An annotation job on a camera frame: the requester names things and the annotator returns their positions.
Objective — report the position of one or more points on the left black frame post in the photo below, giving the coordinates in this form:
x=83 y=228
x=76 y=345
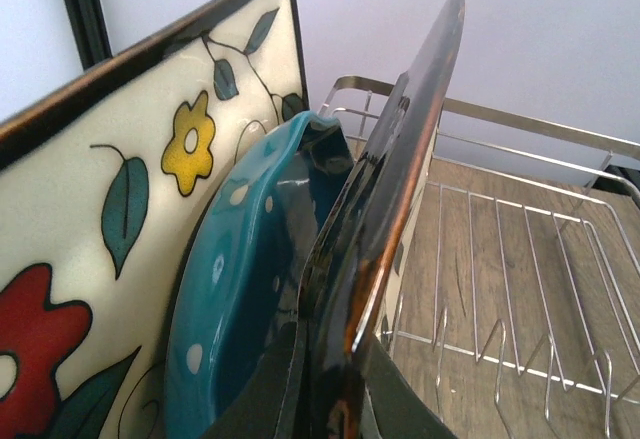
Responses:
x=89 y=30

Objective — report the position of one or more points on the teal polka dot plate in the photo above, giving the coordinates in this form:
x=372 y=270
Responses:
x=236 y=310

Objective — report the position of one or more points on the metal wire dish rack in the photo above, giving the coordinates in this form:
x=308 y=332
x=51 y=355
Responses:
x=516 y=311

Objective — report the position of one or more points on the square floral plate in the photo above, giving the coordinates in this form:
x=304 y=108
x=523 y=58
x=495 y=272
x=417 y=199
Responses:
x=346 y=276
x=102 y=185

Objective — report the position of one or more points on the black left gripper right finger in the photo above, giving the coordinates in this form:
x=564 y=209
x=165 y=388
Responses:
x=391 y=407

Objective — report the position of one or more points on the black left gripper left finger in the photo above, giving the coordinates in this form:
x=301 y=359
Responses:
x=275 y=402

